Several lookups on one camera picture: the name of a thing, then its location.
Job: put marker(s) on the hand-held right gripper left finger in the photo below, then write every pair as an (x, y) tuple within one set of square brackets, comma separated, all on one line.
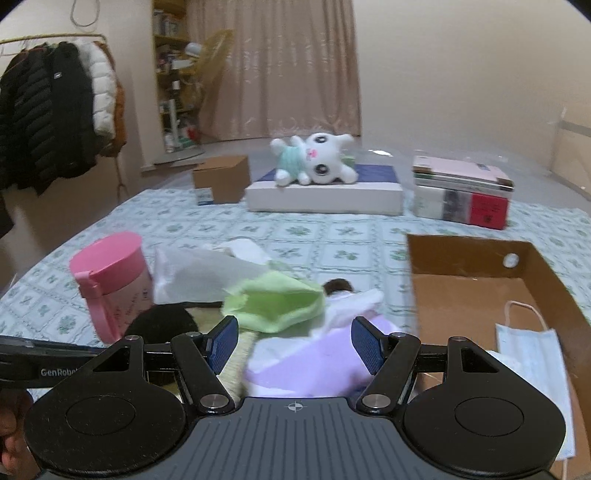
[(224, 345)]

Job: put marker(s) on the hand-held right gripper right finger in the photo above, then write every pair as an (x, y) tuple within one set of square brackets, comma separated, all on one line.
[(367, 348)]

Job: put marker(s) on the light purple cloth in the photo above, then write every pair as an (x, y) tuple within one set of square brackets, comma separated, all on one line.
[(300, 364)]

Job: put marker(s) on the person's left hand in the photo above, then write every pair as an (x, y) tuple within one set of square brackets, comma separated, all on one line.
[(11, 429)]

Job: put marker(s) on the small white cloth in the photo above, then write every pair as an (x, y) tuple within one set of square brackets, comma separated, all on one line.
[(351, 307)]

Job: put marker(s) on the black cloth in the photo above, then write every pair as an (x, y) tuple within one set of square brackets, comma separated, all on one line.
[(159, 323)]

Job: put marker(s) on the dark brown furry item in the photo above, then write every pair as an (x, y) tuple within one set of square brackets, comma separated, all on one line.
[(338, 285)]

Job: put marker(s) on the light green cloth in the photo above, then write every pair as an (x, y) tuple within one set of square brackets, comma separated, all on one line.
[(277, 300)]

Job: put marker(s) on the green floral printed bed sheet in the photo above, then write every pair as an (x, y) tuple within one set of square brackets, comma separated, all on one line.
[(323, 240)]

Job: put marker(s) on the pink lidded cup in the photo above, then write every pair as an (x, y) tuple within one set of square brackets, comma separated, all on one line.
[(115, 263)]

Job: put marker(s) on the flat white box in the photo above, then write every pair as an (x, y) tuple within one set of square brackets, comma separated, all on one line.
[(323, 198)]

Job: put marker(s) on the light blue face mask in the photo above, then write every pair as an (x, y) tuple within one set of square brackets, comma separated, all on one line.
[(531, 360)]

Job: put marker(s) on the small closed cardboard box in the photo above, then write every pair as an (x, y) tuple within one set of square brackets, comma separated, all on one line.
[(221, 177)]

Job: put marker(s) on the white and red box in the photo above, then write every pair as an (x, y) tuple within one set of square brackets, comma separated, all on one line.
[(461, 207)]

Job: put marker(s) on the thin white book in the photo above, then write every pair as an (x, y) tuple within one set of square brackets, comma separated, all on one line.
[(443, 181)]

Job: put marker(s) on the white plush toy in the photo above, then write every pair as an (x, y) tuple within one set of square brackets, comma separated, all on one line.
[(323, 161)]

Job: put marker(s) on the metal clothes rack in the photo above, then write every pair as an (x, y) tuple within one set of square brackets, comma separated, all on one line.
[(121, 180)]

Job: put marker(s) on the pink book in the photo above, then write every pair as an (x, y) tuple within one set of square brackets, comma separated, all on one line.
[(457, 168)]

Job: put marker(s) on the black puffer jacket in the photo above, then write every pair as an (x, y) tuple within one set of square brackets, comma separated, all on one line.
[(69, 115), (21, 120)]

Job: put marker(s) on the brown jacket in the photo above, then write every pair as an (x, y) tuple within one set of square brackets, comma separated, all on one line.
[(119, 120)]

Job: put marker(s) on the white puffer jacket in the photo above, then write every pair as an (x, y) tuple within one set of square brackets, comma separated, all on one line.
[(102, 92)]

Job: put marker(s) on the cluttered bookshelf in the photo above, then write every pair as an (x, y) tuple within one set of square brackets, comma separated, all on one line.
[(171, 69)]

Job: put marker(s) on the cardboard panel with plastic film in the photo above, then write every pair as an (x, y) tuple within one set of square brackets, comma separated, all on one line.
[(575, 157)]

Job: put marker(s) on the beige curtain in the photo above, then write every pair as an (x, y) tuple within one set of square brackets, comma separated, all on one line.
[(286, 69)]

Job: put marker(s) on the yellow standing fan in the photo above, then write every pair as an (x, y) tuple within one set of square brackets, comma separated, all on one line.
[(214, 60)]

